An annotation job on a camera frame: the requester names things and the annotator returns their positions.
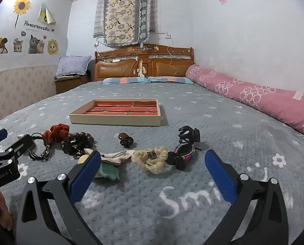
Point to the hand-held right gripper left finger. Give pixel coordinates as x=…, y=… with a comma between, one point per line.
x=85, y=176

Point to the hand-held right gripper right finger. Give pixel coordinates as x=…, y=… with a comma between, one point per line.
x=219, y=176

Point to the yellow round hair accessory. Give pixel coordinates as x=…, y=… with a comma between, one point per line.
x=83, y=159

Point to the pale green fabric hair accessory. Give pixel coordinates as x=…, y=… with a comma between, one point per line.
x=108, y=172

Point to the multicoloured striped hair clip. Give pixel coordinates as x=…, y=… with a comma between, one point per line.
x=186, y=151

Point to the red scrunchie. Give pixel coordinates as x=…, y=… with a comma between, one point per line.
x=57, y=130

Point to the large black claw clip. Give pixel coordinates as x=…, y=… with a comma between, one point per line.
x=192, y=135

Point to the black scrunchie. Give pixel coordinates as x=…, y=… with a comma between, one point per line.
x=173, y=158

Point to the brown wooden hair clip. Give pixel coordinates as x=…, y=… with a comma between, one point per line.
x=122, y=136

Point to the cream scrunchie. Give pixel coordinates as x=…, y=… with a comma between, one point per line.
x=141, y=158

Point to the beige jewelry tray red lining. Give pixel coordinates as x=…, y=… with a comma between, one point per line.
x=116, y=120

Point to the person's left hand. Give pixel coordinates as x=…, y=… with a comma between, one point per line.
x=3, y=209

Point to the grey patterned blanket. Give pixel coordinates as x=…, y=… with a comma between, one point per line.
x=141, y=209

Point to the wooden nightstand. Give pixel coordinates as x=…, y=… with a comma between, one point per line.
x=67, y=84

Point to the pink patterned rolled quilt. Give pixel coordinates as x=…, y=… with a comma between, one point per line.
x=256, y=94

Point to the lavender dotted pillow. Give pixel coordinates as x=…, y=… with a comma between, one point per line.
x=72, y=65

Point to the plaid pillow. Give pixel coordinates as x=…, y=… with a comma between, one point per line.
x=126, y=80

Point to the wooden bed headboard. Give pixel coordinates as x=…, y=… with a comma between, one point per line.
x=111, y=69

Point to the grey window blind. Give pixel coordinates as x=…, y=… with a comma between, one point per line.
x=99, y=15

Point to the floral hanging cloth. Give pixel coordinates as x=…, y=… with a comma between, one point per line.
x=121, y=15

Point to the tabby kitten wall sticker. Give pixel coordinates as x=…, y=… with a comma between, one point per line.
x=18, y=45

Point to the grey cat pair wall sticker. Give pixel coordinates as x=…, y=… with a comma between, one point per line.
x=35, y=44

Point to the yellow flower cat wall sticker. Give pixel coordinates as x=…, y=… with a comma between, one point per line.
x=53, y=47

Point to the lettering wall sticker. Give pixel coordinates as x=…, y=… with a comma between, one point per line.
x=37, y=26

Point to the triangular paper wall decoration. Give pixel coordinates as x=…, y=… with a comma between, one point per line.
x=46, y=15

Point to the sunflower wall sticker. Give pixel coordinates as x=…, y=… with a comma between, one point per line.
x=21, y=5

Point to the white wall socket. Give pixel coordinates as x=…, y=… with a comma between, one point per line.
x=168, y=35

